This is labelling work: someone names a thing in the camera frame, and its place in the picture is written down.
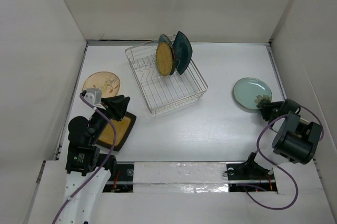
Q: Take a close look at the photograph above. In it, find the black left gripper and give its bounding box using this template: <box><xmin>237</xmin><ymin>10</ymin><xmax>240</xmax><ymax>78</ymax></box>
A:
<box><xmin>89</xmin><ymin>94</ymin><xmax>130</xmax><ymax>143</ymax></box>

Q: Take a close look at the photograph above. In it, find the woven bamboo round plate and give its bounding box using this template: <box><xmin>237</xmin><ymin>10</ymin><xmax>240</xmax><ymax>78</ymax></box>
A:
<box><xmin>155</xmin><ymin>42</ymin><xmax>173</xmax><ymax>76</ymax></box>

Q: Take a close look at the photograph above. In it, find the dark teal round plate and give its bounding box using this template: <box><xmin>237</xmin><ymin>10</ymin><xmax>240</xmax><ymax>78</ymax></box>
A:
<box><xmin>158</xmin><ymin>34</ymin><xmax>176</xmax><ymax>75</ymax></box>

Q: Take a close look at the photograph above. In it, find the dark teal square plate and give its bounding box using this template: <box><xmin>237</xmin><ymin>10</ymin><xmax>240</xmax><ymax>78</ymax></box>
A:
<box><xmin>173</xmin><ymin>31</ymin><xmax>193</xmax><ymax>75</ymax></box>

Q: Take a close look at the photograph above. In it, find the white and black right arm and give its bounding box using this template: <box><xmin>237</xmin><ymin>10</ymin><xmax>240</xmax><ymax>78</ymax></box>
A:
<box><xmin>241</xmin><ymin>99</ymin><xmax>324</xmax><ymax>178</ymax></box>

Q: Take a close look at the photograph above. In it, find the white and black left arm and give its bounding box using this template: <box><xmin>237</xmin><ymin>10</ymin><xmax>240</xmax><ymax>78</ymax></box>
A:
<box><xmin>53</xmin><ymin>90</ymin><xmax>130</xmax><ymax>223</ymax></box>

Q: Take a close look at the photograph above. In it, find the brown square plate black rim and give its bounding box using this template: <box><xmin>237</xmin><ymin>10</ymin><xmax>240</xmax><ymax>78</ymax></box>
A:
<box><xmin>96</xmin><ymin>112</ymin><xmax>136</xmax><ymax>151</ymax></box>

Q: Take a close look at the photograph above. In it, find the light blue flower plate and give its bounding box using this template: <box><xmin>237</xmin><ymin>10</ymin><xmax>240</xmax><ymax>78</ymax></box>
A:
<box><xmin>233</xmin><ymin>77</ymin><xmax>273</xmax><ymax>110</ymax></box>

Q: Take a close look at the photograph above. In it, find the beige plate with orange leaves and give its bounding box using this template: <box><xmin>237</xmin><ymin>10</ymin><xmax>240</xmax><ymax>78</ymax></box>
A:
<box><xmin>82</xmin><ymin>72</ymin><xmax>121</xmax><ymax>98</ymax></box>

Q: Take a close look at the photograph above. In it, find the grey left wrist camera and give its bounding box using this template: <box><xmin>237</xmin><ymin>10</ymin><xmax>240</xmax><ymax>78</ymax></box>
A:
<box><xmin>84</xmin><ymin>88</ymin><xmax>102</xmax><ymax>106</ymax></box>

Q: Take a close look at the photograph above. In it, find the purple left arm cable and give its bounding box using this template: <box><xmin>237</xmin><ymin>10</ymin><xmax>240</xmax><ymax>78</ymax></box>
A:
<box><xmin>51</xmin><ymin>94</ymin><xmax>118</xmax><ymax>224</ymax></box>

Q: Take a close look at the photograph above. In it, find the metal wire dish rack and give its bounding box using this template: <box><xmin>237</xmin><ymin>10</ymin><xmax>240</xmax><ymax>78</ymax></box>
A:
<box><xmin>125</xmin><ymin>39</ymin><xmax>208</xmax><ymax>116</ymax></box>

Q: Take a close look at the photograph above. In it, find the metal rail at table front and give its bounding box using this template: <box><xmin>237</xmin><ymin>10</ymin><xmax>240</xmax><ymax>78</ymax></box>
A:
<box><xmin>107</xmin><ymin>174</ymin><xmax>275</xmax><ymax>185</ymax></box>

